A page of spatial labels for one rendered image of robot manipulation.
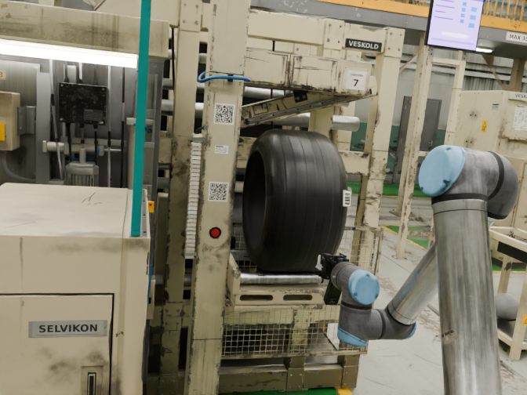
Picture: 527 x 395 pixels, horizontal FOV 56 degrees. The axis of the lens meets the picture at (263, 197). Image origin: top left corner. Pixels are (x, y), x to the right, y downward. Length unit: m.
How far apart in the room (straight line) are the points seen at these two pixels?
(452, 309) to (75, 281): 0.76
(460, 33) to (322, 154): 4.13
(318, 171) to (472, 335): 0.90
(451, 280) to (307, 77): 1.31
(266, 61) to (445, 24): 3.77
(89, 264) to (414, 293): 0.86
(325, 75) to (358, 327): 1.16
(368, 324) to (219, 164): 0.79
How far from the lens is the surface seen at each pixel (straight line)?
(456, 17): 5.81
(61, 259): 1.06
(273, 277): 1.93
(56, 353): 1.13
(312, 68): 2.20
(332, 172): 1.81
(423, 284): 1.42
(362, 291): 1.44
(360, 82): 2.28
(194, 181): 1.86
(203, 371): 2.13
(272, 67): 2.15
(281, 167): 1.76
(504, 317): 4.16
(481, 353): 1.10
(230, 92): 1.84
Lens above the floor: 1.55
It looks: 10 degrees down
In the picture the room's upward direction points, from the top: 5 degrees clockwise
